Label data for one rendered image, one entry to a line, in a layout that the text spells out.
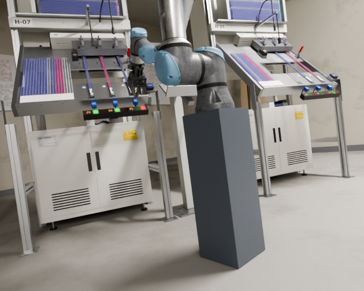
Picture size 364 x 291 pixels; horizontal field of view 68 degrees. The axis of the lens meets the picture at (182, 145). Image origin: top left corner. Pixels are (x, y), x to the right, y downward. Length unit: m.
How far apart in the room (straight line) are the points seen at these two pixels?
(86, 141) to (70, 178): 0.25
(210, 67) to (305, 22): 3.65
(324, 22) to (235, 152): 3.66
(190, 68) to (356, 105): 3.44
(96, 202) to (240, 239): 1.09
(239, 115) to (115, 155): 1.04
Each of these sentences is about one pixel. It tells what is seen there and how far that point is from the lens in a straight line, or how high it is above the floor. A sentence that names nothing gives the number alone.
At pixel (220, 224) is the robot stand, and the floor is 0.15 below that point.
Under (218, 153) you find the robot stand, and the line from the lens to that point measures 0.93.
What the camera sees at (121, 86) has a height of 0.81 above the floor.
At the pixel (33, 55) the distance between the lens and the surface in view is 2.05.
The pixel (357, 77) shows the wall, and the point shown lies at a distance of 4.23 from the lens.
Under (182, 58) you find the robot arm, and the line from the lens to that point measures 0.94.
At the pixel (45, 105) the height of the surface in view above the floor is 0.72.
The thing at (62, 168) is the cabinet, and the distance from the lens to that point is 1.82.
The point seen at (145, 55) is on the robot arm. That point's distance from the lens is 1.21.
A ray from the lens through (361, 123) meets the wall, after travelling 4.20.
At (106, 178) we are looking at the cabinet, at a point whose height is 0.27.
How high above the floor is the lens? 0.47
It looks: 2 degrees down
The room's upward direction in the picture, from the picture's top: 7 degrees counter-clockwise
